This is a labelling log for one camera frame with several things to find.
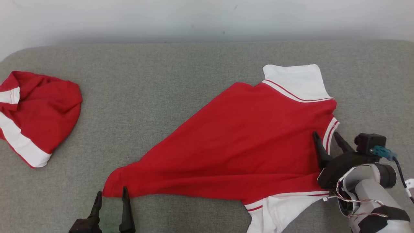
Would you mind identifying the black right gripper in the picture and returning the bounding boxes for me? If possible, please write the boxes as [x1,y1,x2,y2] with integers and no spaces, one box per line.
[313,131,379,190]

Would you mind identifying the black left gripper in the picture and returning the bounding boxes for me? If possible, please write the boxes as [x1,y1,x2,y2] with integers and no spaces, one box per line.
[69,187,136,233]

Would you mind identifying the red shirt with white sleeves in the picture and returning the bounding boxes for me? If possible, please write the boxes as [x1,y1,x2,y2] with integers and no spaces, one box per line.
[102,64,340,233]

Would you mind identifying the red shorts with white stripe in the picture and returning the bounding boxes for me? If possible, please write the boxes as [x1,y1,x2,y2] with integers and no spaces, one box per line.
[0,71,83,169]

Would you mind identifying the grey fabric sofa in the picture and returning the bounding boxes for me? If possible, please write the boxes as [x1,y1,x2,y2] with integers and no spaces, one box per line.
[0,39,414,233]

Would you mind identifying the right camera cable teal plug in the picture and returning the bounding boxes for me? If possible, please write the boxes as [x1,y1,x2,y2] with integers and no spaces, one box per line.
[370,146,414,204]

